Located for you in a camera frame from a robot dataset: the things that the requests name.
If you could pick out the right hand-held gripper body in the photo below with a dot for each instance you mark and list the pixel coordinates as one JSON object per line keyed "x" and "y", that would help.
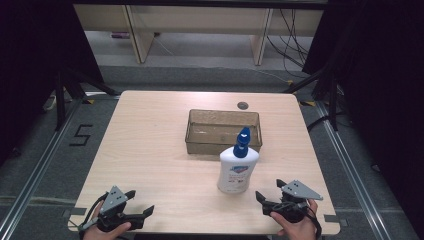
{"x": 290, "y": 208}

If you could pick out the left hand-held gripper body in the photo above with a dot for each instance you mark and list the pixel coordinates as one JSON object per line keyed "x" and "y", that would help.
{"x": 113, "y": 200}

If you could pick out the white bottle with blue pump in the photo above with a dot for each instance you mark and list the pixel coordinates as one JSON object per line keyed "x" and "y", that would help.
{"x": 236, "y": 173}

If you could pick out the clear brown plastic container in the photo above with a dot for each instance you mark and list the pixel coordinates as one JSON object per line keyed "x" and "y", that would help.
{"x": 213, "y": 133}

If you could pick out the person's right hand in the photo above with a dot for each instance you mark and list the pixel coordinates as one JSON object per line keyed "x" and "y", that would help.
{"x": 301, "y": 230}

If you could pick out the person's left hand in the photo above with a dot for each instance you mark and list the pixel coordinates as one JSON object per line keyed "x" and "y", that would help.
{"x": 95, "y": 235}

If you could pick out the grey tape strip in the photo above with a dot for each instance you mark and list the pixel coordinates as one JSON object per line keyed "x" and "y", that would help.
{"x": 75, "y": 211}
{"x": 331, "y": 218}

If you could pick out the yellow black floor tape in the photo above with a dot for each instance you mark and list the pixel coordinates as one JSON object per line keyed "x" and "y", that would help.
{"x": 307, "y": 103}
{"x": 88, "y": 101}

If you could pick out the round grey table grommet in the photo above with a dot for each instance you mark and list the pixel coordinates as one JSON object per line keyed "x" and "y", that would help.
{"x": 242, "y": 105}

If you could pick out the black metal stand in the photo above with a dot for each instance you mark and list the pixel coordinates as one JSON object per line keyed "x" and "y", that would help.
{"x": 332, "y": 100}
{"x": 60, "y": 100}

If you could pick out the black curtain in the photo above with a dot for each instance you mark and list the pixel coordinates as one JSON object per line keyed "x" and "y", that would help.
{"x": 383, "y": 83}
{"x": 30, "y": 66}

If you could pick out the light wooden bench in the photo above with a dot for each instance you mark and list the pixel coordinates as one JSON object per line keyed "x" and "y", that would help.
{"x": 200, "y": 20}

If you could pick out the metal floor rail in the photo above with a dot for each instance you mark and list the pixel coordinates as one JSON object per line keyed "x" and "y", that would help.
{"x": 350, "y": 173}
{"x": 36, "y": 176}

